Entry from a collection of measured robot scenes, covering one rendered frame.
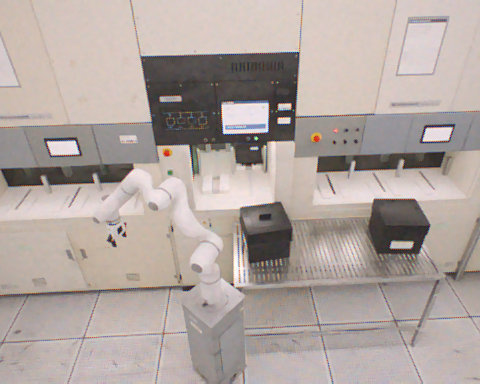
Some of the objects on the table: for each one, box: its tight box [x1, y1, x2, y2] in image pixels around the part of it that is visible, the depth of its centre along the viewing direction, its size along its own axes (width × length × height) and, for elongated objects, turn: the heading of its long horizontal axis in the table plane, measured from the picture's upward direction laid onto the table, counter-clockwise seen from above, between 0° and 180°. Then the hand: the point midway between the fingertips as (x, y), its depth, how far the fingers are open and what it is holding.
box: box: [368, 198, 431, 254], centre depth 244 cm, size 29×29×25 cm
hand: (119, 240), depth 218 cm, fingers open, 8 cm apart
